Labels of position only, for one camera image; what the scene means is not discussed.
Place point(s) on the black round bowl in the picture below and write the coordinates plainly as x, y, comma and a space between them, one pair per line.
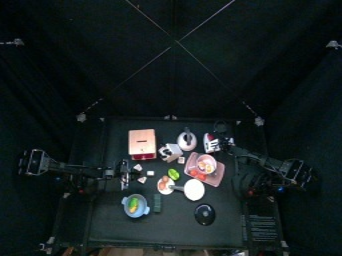
204, 214

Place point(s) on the yellow green toy corn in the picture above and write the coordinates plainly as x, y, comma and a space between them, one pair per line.
132, 205

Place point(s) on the small white cube piece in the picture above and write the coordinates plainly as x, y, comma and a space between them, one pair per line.
149, 173

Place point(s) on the white cube toy with holes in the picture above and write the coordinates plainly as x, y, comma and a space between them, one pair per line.
169, 152

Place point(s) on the pink bowl with eggs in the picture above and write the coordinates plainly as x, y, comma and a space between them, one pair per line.
205, 163

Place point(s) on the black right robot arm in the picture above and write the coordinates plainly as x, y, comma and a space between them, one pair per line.
271, 165

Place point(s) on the white printed label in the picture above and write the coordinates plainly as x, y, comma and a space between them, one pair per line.
262, 227

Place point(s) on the white round plate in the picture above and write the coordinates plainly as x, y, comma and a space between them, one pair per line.
193, 189

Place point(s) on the dark green block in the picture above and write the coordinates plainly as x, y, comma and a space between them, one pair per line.
156, 203

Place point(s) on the red toy tomato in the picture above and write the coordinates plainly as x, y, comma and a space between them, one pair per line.
197, 174

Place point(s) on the small pink white cube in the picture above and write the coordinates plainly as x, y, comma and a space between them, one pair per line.
180, 160

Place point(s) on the pink toy box appliance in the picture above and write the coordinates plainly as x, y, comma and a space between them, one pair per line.
141, 143

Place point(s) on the small white pan with food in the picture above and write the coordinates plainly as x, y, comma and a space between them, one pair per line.
165, 185

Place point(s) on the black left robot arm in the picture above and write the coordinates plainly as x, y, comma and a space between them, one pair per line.
66, 167

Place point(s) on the small white wedge piece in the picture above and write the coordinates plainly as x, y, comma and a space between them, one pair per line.
137, 167
141, 180

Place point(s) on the grey frame clamp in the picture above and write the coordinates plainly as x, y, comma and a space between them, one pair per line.
259, 121
80, 117
17, 42
332, 44
169, 117

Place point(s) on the green toy pepper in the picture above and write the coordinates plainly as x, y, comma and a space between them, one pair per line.
173, 174

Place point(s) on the pink rectangular tray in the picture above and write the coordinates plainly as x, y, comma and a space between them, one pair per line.
213, 178

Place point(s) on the red and white toy iron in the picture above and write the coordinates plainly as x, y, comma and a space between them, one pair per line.
208, 142

